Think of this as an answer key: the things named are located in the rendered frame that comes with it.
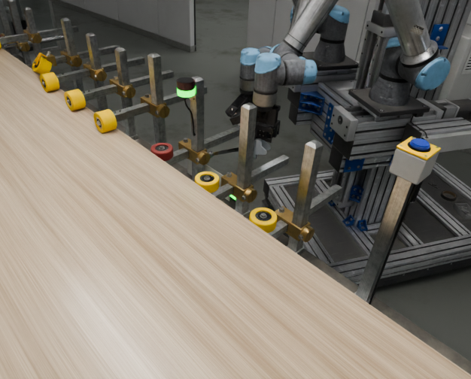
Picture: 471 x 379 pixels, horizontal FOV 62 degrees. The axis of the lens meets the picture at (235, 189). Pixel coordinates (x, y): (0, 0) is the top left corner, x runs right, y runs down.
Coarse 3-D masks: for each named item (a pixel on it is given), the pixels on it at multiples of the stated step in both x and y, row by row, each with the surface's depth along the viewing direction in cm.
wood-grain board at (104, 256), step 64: (0, 64) 202; (0, 128) 148; (64, 128) 150; (0, 192) 117; (64, 192) 118; (128, 192) 119; (192, 192) 121; (0, 256) 96; (64, 256) 97; (128, 256) 98; (192, 256) 99; (256, 256) 100; (0, 320) 82; (64, 320) 82; (128, 320) 83; (192, 320) 84; (256, 320) 84; (320, 320) 85; (384, 320) 86
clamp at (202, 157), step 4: (188, 140) 153; (180, 144) 151; (184, 144) 150; (188, 144) 150; (180, 148) 152; (188, 148) 148; (204, 148) 148; (192, 152) 147; (196, 152) 146; (200, 152) 146; (204, 152) 146; (192, 156) 148; (196, 156) 146; (200, 156) 145; (204, 156) 146; (208, 156) 148; (192, 160) 149; (196, 160) 146; (200, 160) 146; (204, 160) 147; (208, 160) 149; (196, 164) 148; (204, 164) 148
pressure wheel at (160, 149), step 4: (156, 144) 142; (160, 144) 142; (164, 144) 142; (168, 144) 142; (152, 148) 140; (156, 148) 140; (160, 148) 140; (164, 148) 140; (168, 148) 141; (172, 148) 140; (152, 152) 138; (156, 152) 138; (160, 152) 138; (164, 152) 138; (168, 152) 138; (172, 152) 141; (160, 156) 138; (164, 156) 138; (168, 156) 139; (172, 156) 141; (164, 160) 139
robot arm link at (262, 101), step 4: (256, 92) 126; (256, 96) 122; (260, 96) 120; (264, 96) 120; (268, 96) 120; (272, 96) 121; (276, 96) 123; (256, 100) 122; (260, 100) 121; (264, 100) 121; (268, 100) 121; (272, 100) 122; (256, 104) 123; (260, 104) 122; (264, 104) 122; (268, 104) 122; (272, 104) 123
